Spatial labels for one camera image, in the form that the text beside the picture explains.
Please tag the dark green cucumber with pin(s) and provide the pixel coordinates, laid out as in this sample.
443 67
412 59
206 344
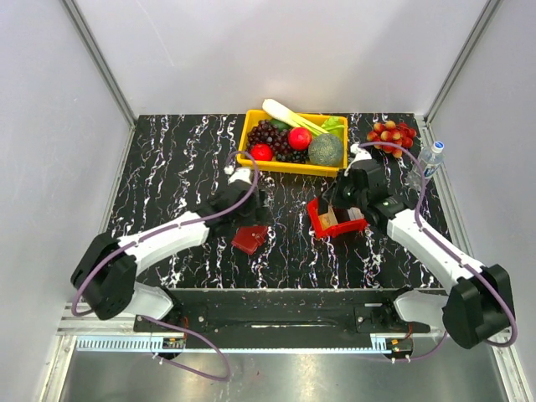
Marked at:
280 125

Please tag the red plastic card bin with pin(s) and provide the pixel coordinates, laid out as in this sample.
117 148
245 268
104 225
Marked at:
313 210

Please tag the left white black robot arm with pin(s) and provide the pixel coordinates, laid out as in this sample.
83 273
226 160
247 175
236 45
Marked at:
106 276

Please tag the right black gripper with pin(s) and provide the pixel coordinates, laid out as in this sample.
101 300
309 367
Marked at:
332 196

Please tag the yellow plastic fruit tray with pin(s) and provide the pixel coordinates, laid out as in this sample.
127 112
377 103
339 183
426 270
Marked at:
252 117

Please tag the red apple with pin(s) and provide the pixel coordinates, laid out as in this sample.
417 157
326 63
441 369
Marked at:
262 152
299 138

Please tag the dark purple grape bunch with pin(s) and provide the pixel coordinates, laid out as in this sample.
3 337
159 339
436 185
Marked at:
264 132

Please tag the stack of credit cards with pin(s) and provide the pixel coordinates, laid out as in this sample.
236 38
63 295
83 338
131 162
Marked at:
335 217

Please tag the red apple upper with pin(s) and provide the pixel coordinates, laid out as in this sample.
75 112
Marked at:
299 138

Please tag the green lettuce leaf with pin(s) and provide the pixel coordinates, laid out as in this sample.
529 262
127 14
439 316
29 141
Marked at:
334 125

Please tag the red apple lower left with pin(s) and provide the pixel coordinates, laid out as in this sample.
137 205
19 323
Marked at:
262 152

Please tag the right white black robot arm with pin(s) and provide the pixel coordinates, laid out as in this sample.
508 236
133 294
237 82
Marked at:
477 306

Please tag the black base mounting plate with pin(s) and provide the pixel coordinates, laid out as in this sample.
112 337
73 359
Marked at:
353 310

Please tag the white green leek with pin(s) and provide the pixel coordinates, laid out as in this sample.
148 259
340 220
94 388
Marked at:
281 113

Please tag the green melon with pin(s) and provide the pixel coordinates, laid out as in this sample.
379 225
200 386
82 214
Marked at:
326 150

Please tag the clear water bottle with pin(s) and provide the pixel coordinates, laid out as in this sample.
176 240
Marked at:
428 162

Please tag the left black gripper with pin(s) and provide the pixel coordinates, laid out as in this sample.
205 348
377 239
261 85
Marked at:
260 216

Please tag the red card holder wallet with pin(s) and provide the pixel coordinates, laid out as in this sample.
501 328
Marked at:
249 239

